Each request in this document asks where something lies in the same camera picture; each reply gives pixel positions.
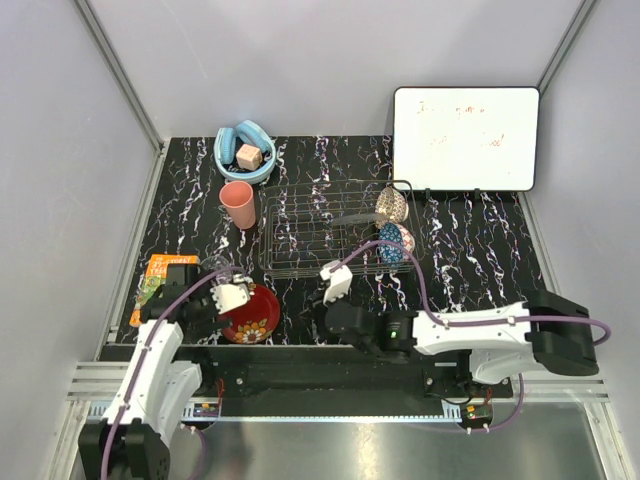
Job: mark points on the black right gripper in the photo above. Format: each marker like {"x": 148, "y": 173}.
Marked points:
{"x": 315, "y": 315}

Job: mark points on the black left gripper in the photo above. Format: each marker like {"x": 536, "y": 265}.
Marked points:
{"x": 200, "y": 326}

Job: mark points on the clear faceted glass tumbler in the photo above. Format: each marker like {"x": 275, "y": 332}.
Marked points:
{"x": 215, "y": 263}

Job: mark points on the red floral plate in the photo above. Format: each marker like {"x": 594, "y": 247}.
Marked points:
{"x": 255, "y": 321}

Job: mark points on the blue patterned bowl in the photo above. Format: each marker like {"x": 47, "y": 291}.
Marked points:
{"x": 399, "y": 243}

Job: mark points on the clear glass dish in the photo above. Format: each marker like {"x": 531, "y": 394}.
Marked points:
{"x": 357, "y": 219}

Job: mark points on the beige patterned bowl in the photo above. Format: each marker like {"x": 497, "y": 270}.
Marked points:
{"x": 391, "y": 207}

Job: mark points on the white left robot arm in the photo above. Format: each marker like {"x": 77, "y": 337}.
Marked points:
{"x": 134, "y": 434}

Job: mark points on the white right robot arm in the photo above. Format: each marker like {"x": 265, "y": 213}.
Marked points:
{"x": 543, "y": 332}

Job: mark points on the orange treehouse book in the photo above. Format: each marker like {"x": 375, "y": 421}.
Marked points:
{"x": 155, "y": 276}

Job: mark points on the pink plastic cup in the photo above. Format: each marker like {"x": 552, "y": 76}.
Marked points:
{"x": 237, "y": 197}

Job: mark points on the pink dice cube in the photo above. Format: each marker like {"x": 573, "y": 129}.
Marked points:
{"x": 249, "y": 157}

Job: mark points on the light blue headphones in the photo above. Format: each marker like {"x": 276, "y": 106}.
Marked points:
{"x": 228, "y": 140}

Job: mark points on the white dry-erase board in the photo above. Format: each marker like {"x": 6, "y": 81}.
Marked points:
{"x": 461, "y": 139}

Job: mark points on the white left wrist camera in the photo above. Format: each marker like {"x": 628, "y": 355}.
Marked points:
{"x": 228, "y": 297}

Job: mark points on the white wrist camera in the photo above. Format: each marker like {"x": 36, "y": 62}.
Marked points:
{"x": 228, "y": 297}
{"x": 337, "y": 281}

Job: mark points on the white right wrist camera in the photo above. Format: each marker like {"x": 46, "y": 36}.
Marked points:
{"x": 337, "y": 281}

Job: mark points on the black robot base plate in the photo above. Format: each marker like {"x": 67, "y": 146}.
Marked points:
{"x": 335, "y": 381}

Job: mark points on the wire dish rack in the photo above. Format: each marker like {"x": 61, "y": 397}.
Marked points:
{"x": 296, "y": 238}

